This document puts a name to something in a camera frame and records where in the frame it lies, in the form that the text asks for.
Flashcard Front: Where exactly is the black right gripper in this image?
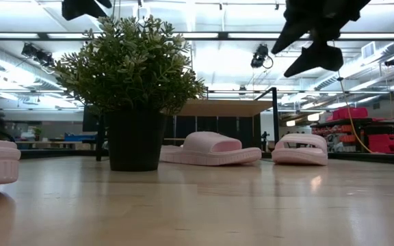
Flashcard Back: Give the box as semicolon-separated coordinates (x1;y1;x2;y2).
271;0;372;79

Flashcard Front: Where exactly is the artificial green plant black pot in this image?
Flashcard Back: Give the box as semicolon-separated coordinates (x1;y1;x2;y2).
52;14;207;172

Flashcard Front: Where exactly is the red plastic bin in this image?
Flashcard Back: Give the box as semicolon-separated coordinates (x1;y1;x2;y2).
367;133;394;155
326;107;369;122

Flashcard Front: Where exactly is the black storage rack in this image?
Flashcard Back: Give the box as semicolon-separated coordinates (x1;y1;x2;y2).
310;117;394;154

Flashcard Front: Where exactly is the black partition panel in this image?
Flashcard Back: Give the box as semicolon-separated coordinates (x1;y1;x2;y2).
164;115;262;148

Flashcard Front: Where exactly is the black overhead camera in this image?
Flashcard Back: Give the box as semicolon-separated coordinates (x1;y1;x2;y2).
250;43;274;70

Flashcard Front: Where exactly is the black ceiling-mounted camera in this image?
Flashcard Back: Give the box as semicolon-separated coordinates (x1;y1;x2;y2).
21;42;55;68

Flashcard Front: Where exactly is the yellow cable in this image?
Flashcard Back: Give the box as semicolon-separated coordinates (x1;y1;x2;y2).
336;70;378;154

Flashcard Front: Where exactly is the wooden shelf black metal frame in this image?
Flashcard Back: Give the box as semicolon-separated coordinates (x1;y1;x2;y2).
81;87;280;163

